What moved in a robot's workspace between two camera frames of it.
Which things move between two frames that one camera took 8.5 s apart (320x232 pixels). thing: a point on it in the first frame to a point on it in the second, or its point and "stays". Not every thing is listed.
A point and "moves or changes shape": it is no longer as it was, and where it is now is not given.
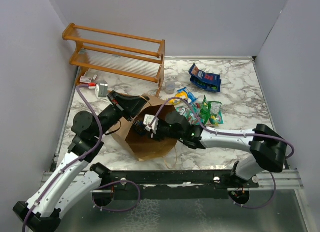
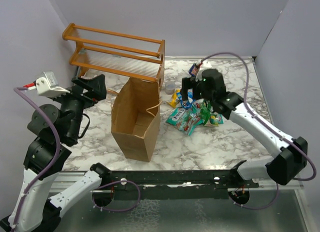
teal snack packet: [196, 117] to [215, 120]
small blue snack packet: [192, 97] moves or changes shape
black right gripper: [156, 136] to [189, 84]
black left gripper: [130, 106] to [97, 85]
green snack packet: [207, 107] stays
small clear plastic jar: [170, 86] stays
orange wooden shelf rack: [136, 56] stays
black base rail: [171, 184] stays
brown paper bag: [145, 147] moves or changes shape
